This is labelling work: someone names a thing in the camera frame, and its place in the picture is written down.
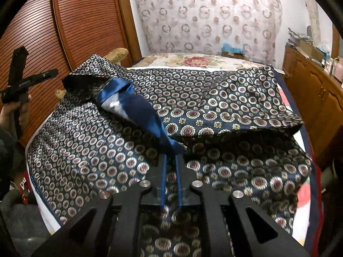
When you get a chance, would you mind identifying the pink thermos jug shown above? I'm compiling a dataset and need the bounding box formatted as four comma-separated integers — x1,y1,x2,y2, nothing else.
332,57,343,79

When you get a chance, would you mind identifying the stack of folded cloths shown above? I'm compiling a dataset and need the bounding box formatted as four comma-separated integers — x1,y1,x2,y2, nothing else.
288,27,313,43

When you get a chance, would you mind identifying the circle print sheer curtain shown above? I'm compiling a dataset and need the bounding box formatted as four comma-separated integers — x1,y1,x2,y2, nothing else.
129,0,283,65

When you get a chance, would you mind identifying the wooden sideboard cabinet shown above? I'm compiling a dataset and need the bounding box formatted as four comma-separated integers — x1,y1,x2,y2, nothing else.
283,44,343,164

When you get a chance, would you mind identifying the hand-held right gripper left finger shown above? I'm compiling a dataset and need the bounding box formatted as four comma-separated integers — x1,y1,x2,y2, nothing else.
31,154,169,257

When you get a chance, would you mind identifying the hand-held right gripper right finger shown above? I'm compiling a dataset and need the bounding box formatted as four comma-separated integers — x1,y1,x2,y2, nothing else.
174,154,314,257

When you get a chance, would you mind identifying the person's left hand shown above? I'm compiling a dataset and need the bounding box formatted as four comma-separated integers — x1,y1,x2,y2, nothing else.
0,94,32,137

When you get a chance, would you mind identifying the beige tied curtain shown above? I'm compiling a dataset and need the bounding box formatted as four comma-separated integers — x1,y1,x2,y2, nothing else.
305,0,322,43

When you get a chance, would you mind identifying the open cardboard box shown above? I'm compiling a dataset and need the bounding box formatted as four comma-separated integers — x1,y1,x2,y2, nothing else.
296,41,325,61

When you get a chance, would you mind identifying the cardboard box with blue cloth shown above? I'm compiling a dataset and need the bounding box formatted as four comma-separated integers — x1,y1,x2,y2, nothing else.
221,43,244,59

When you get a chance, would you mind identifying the floral bed sheet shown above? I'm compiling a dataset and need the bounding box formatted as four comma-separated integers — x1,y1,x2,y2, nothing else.
132,53,268,71

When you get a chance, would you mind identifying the golden pillow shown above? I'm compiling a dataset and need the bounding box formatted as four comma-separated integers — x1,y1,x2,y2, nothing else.
104,48,129,63

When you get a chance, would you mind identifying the person's grey clothing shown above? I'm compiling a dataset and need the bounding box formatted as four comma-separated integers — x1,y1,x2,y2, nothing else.
0,187,62,257

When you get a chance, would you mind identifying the wooden slatted wardrobe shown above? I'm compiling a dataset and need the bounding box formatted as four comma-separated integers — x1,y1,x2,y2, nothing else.
0,0,142,148

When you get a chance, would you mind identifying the dark blue patterned shirt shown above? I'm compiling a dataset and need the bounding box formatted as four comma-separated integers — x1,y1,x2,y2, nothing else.
27,54,314,257

